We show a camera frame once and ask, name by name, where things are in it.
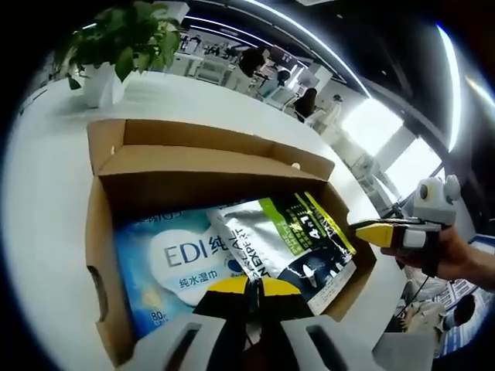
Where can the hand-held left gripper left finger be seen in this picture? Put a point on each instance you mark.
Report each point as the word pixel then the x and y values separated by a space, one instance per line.
pixel 224 309

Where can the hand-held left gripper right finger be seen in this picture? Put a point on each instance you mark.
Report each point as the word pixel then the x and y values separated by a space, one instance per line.
pixel 286 309

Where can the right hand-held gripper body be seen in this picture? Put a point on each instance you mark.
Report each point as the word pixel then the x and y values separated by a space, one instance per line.
pixel 435 205

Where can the silver green black pouch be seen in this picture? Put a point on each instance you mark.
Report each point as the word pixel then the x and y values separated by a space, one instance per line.
pixel 263 239

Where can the blue wet wipes soft pack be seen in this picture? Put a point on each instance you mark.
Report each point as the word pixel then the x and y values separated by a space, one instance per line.
pixel 174 255

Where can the brown cardboard shoe box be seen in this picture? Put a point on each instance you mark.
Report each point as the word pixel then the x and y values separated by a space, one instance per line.
pixel 174 158

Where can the person's right hand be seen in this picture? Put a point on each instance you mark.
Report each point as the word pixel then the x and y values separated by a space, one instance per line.
pixel 452 255

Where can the grey office chair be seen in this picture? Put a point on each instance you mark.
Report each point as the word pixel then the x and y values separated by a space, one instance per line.
pixel 406 351

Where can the long ceiling light strip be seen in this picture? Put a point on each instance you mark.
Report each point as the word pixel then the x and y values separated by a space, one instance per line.
pixel 452 85
pixel 309 33

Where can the blue white display board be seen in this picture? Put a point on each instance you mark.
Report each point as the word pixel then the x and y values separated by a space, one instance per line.
pixel 475 328

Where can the green potted plant white pot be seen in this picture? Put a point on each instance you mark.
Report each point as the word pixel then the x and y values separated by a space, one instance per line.
pixel 116 35

